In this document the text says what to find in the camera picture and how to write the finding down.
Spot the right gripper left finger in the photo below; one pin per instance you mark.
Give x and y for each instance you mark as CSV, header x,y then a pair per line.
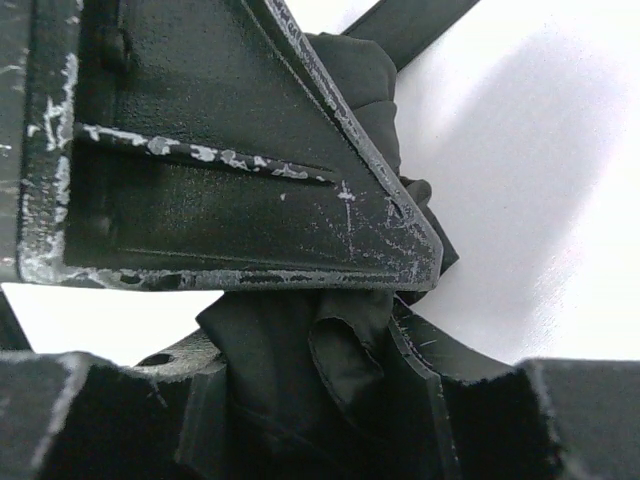
x,y
78,416

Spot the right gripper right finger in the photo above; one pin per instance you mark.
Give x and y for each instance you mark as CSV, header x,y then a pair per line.
x,y
454,413

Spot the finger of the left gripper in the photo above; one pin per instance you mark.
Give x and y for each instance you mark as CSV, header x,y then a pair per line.
x,y
191,145

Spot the black folding umbrella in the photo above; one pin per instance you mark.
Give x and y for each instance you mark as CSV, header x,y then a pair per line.
x,y
322,382

